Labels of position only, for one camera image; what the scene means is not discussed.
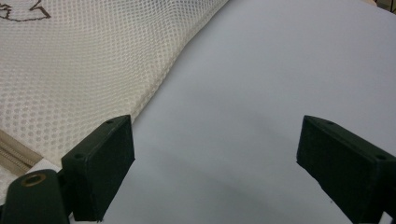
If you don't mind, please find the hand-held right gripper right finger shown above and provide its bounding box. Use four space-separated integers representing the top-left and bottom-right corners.
295 114 396 224

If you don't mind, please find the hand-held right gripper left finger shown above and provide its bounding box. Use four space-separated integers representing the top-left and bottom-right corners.
61 114 136 223

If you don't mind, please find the cream mesh laundry bag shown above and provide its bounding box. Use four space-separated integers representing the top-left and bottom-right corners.
0 0 230 176

